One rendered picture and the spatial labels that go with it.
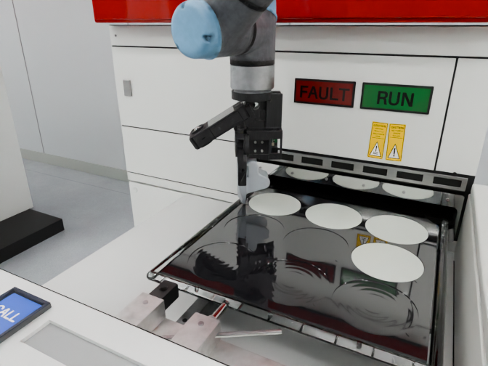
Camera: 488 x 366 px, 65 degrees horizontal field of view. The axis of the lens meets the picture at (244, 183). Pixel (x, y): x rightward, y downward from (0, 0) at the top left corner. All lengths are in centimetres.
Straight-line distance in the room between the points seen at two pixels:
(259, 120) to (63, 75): 300
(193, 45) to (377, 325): 42
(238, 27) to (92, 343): 40
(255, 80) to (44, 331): 45
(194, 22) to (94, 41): 274
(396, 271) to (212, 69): 55
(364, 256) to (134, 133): 67
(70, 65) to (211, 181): 268
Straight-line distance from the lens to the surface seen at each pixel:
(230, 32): 55
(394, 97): 75
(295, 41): 78
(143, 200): 111
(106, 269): 74
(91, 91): 337
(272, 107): 67
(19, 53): 398
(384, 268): 60
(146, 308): 50
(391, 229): 70
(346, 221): 71
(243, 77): 64
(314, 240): 64
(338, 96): 76
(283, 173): 83
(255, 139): 66
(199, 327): 46
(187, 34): 55
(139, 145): 105
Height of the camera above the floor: 122
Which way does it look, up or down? 22 degrees down
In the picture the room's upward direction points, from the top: straight up
